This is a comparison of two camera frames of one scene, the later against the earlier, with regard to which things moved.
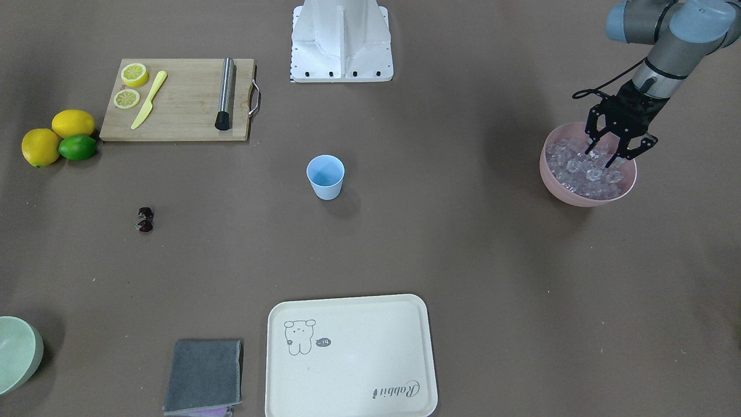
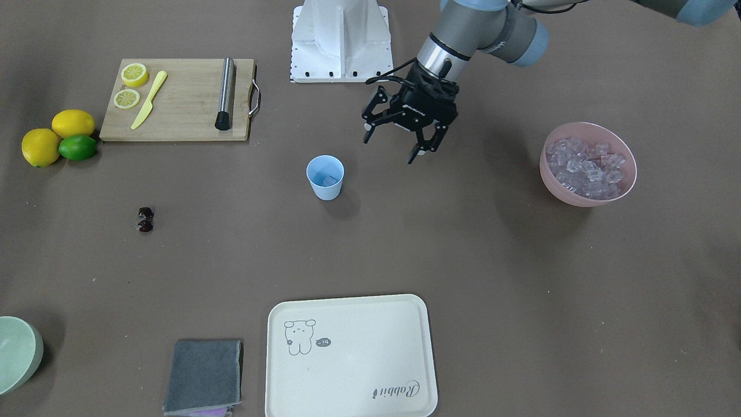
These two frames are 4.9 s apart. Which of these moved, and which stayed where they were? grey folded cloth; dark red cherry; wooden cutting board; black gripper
Moved: black gripper
Stayed: grey folded cloth; wooden cutting board; dark red cherry
